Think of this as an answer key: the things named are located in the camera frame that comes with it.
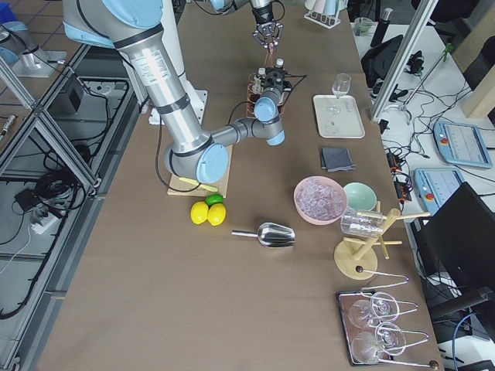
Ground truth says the wine glass on holder lower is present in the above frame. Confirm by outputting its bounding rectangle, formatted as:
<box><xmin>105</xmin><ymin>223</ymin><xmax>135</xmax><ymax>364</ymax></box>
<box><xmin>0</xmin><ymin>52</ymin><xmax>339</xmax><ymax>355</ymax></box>
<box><xmin>350</xmin><ymin>322</ymin><xmax>406</xmax><ymax>364</ymax></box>

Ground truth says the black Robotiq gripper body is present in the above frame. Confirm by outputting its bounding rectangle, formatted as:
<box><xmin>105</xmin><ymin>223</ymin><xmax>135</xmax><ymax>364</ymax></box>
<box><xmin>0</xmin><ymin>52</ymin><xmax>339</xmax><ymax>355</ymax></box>
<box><xmin>261</xmin><ymin>67</ymin><xmax>291</xmax><ymax>94</ymax></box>

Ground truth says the copper wire bottle rack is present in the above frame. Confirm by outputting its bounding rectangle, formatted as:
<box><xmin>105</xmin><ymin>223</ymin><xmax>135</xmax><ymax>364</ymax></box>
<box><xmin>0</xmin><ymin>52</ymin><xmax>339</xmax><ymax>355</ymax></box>
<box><xmin>246</xmin><ymin>52</ymin><xmax>288</xmax><ymax>118</ymax></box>

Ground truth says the blue teach pendant lower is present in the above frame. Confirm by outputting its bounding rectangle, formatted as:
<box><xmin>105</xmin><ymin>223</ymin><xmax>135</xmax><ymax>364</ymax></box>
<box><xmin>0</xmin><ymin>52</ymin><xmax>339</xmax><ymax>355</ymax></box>
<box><xmin>413</xmin><ymin>168</ymin><xmax>465</xmax><ymax>215</ymax></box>

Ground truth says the cream rabbit tray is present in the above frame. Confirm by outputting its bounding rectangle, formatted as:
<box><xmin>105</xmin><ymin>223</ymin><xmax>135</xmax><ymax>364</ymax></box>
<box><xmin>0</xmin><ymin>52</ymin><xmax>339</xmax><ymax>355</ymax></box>
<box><xmin>312</xmin><ymin>94</ymin><xmax>365</xmax><ymax>139</ymax></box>

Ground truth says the wooden cup tree stand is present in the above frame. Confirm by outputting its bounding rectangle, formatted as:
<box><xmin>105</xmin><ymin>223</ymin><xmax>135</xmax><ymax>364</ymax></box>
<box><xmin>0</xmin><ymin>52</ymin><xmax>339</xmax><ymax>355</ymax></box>
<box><xmin>333</xmin><ymin>202</ymin><xmax>431</xmax><ymax>281</ymax></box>

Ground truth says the bamboo cutting board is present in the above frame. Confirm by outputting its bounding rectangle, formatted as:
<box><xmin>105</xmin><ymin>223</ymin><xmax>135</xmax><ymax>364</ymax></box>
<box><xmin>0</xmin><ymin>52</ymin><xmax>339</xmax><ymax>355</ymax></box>
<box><xmin>167</xmin><ymin>145</ymin><xmax>233</xmax><ymax>197</ymax></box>

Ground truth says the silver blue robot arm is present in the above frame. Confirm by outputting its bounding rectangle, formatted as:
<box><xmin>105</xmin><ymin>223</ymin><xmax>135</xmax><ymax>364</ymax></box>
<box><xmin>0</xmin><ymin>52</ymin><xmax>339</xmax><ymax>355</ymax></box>
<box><xmin>63</xmin><ymin>1</ymin><xmax>285</xmax><ymax>183</ymax></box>

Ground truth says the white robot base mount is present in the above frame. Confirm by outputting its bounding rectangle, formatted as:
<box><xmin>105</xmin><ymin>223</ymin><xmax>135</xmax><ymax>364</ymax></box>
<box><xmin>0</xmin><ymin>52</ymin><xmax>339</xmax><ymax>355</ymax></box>
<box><xmin>161</xmin><ymin>0</ymin><xmax>208</xmax><ymax>123</ymax></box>

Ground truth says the pink bowl of ice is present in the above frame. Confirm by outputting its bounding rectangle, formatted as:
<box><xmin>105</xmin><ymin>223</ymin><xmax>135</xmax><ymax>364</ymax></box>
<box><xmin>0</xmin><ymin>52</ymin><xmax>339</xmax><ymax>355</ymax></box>
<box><xmin>293</xmin><ymin>175</ymin><xmax>348</xmax><ymax>226</ymax></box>

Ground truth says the white cup rack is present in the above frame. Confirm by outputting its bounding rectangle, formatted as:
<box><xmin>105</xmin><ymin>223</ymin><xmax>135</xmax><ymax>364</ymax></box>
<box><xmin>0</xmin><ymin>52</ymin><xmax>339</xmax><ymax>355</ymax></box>
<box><xmin>304</xmin><ymin>0</ymin><xmax>348</xmax><ymax>29</ymax></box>

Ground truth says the tea bottle upper in rack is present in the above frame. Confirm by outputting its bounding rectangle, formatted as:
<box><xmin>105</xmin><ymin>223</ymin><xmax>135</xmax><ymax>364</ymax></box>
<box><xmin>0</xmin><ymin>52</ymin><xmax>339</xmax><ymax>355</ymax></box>
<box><xmin>253</xmin><ymin>67</ymin><xmax>265</xmax><ymax>91</ymax></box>

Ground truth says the grey folded cloth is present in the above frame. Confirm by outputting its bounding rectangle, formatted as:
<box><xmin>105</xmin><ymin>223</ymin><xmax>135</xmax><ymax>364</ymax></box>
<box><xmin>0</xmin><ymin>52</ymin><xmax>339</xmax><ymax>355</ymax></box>
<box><xmin>320</xmin><ymin>147</ymin><xmax>355</xmax><ymax>172</ymax></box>

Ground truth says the wire glass holder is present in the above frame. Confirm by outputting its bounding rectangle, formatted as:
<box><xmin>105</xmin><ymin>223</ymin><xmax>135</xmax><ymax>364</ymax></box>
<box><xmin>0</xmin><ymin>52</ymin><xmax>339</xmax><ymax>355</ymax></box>
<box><xmin>359</xmin><ymin>271</ymin><xmax>439</xmax><ymax>370</ymax></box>

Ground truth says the wine glass on holder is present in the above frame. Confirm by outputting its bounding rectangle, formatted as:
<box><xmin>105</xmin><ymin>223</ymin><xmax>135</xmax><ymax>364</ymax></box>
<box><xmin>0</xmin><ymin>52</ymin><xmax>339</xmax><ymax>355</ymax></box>
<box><xmin>348</xmin><ymin>292</ymin><xmax>399</xmax><ymax>328</ymax></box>
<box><xmin>350</xmin><ymin>322</ymin><xmax>406</xmax><ymax>364</ymax></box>

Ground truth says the yellow plastic knife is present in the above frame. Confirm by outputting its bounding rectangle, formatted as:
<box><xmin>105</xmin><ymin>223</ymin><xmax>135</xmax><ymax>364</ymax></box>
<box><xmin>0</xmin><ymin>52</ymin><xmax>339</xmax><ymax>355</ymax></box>
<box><xmin>179</xmin><ymin>177</ymin><xmax>218</xmax><ymax>192</ymax></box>

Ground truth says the yellow lemon lower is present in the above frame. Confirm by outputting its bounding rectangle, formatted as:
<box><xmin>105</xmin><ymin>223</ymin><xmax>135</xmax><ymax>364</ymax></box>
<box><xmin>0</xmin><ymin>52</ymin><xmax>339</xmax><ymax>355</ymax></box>
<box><xmin>207</xmin><ymin>203</ymin><xmax>227</xmax><ymax>226</ymax></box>

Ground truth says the green empty bowl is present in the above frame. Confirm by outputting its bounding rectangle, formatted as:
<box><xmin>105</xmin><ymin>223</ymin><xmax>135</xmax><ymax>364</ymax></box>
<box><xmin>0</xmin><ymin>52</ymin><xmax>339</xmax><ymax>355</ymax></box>
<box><xmin>343</xmin><ymin>182</ymin><xmax>377</xmax><ymax>211</ymax></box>

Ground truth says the blue teach pendant upper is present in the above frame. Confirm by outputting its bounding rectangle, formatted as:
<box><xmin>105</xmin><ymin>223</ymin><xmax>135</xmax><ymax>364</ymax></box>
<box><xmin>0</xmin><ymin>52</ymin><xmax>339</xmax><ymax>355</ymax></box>
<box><xmin>433</xmin><ymin>121</ymin><xmax>493</xmax><ymax>168</ymax></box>

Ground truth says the wine glass on holder upper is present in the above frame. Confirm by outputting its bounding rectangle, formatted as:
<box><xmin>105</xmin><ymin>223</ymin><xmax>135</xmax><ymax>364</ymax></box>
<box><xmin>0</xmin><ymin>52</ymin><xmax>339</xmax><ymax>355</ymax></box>
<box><xmin>348</xmin><ymin>292</ymin><xmax>399</xmax><ymax>328</ymax></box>

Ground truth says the blue teach pendant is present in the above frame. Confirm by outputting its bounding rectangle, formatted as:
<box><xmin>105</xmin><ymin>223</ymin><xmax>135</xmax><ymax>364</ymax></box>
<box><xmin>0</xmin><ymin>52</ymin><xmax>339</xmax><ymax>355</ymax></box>
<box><xmin>433</xmin><ymin>121</ymin><xmax>493</xmax><ymax>168</ymax></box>
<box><xmin>413</xmin><ymin>168</ymin><xmax>465</xmax><ymax>215</ymax></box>

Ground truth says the aluminium frame post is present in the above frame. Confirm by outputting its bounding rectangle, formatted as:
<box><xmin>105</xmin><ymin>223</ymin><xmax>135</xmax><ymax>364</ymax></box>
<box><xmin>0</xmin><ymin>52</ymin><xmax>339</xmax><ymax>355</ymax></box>
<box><xmin>370</xmin><ymin>0</ymin><xmax>438</xmax><ymax>122</ymax></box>

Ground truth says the yellow lemon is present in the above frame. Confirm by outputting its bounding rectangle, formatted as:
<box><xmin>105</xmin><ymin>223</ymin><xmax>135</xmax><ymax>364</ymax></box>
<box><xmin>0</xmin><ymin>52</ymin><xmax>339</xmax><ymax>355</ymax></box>
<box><xmin>189</xmin><ymin>201</ymin><xmax>209</xmax><ymax>225</ymax></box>
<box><xmin>207</xmin><ymin>203</ymin><xmax>227</xmax><ymax>226</ymax></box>

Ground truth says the steel ice scoop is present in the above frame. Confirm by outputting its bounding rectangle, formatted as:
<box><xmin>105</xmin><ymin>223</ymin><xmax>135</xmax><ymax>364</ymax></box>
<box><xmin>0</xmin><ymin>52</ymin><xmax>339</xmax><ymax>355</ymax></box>
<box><xmin>231</xmin><ymin>222</ymin><xmax>295</xmax><ymax>248</ymax></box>

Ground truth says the yellow lemon upper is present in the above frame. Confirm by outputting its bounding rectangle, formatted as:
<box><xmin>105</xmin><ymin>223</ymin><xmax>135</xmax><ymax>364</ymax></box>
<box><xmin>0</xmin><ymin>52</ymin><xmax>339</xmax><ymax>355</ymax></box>
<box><xmin>189</xmin><ymin>201</ymin><xmax>209</xmax><ymax>225</ymax></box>

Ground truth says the black monitor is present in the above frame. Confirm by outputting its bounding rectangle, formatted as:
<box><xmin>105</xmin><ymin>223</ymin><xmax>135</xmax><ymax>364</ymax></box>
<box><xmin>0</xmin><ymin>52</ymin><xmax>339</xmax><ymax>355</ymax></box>
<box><xmin>410</xmin><ymin>182</ymin><xmax>494</xmax><ymax>291</ymax></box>

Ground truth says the dark tray with glasses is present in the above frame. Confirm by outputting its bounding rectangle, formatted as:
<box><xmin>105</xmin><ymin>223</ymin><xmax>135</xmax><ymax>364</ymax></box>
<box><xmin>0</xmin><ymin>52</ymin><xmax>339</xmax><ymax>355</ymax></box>
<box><xmin>336</xmin><ymin>291</ymin><xmax>383</xmax><ymax>367</ymax></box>

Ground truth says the green lime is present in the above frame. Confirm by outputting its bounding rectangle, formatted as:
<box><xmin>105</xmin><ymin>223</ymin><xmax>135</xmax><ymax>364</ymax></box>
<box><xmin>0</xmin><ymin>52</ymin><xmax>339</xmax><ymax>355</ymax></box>
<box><xmin>205</xmin><ymin>193</ymin><xmax>224</xmax><ymax>207</ymax></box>

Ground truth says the clear glass jar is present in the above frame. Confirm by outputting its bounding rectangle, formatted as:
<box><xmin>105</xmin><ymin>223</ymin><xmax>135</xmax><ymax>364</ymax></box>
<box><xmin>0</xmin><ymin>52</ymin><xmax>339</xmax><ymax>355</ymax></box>
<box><xmin>340</xmin><ymin>209</ymin><xmax>386</xmax><ymax>237</ymax></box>

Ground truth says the clear wine glass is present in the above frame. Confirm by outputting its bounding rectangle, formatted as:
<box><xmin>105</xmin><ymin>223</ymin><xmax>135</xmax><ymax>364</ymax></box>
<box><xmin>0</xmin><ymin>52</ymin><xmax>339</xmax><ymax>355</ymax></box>
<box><xmin>329</xmin><ymin>73</ymin><xmax>352</xmax><ymax>115</ymax></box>

